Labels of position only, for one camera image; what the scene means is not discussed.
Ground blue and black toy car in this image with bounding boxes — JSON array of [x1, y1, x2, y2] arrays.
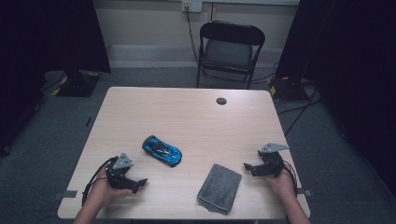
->
[[141, 134, 183, 168]]

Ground black stand base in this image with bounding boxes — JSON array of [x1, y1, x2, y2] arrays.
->
[[269, 76, 310, 102], [55, 70, 101, 98]]

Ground black striped wall cable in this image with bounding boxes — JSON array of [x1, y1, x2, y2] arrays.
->
[[185, 6, 200, 63]]

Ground person's left hand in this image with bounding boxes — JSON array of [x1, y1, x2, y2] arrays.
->
[[90, 169, 134, 208]]

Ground grey towel cloth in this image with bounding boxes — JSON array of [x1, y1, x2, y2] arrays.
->
[[196, 163, 243, 216]]

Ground white wall socket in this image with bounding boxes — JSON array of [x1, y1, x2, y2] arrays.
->
[[181, 0, 204, 13]]

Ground black floor cable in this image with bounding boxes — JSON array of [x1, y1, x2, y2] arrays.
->
[[276, 87, 323, 138]]

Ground hand-held gripper cable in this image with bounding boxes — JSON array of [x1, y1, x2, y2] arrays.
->
[[281, 160, 299, 195], [81, 157, 118, 206]]

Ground left hand-held gripper cable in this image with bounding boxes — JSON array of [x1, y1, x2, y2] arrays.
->
[[81, 157, 118, 206]]

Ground black curtain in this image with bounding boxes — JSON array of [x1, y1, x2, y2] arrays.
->
[[0, 0, 112, 157], [275, 0, 396, 197]]

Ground black folding chair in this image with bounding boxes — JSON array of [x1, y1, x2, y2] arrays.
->
[[195, 20, 266, 91]]

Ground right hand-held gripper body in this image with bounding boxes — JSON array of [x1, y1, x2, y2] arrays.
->
[[257, 143, 290, 178]]

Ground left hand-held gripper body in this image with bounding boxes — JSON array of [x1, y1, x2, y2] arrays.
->
[[106, 152, 134, 190]]

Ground right hand-held gripper cable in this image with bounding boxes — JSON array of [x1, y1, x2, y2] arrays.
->
[[281, 160, 299, 195]]

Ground person's right hand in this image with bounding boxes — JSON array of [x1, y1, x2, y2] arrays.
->
[[267, 166, 297, 200]]

